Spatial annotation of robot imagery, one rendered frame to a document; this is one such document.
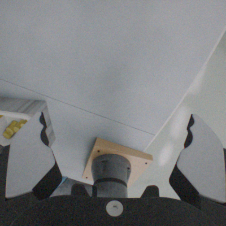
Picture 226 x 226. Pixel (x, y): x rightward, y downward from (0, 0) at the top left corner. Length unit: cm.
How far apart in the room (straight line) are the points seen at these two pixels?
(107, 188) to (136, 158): 16
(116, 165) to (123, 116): 16
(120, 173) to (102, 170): 6
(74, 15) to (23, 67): 22
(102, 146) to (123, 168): 10
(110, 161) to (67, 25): 41
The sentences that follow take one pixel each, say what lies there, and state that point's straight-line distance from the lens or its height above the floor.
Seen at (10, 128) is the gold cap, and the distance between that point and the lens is 57.
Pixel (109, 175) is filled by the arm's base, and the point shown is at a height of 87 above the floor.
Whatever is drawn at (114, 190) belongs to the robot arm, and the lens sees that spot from 42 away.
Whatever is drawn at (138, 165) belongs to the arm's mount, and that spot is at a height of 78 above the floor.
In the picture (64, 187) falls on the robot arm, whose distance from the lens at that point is 38.
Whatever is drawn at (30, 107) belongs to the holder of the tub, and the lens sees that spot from 45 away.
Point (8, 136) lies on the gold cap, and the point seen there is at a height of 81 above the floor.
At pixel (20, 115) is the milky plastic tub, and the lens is 43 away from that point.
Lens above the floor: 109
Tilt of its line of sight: 56 degrees down
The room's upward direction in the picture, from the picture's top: 169 degrees counter-clockwise
